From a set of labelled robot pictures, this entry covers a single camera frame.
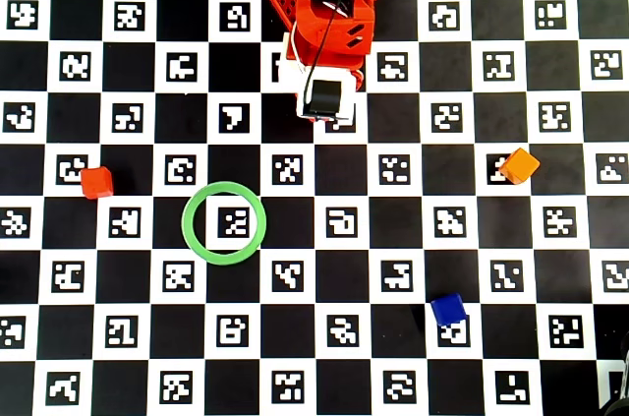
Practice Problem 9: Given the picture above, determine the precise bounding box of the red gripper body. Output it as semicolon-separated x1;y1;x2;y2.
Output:
283;16;375;91

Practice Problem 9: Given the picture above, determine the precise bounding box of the orange cube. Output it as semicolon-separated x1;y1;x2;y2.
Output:
498;148;541;185

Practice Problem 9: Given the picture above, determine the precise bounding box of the blue cube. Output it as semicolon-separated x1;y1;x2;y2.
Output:
429;292;467;327

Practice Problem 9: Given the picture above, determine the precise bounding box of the red cube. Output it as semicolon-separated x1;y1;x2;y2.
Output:
80;165;115;201

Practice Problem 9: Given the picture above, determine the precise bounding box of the checkerboard marker mat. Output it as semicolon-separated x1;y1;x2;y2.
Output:
0;0;629;416

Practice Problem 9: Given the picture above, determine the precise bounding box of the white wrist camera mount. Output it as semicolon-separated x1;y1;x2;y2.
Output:
293;65;358;128

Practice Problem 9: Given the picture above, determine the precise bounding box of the green ring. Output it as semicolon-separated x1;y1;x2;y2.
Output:
180;181;268;267

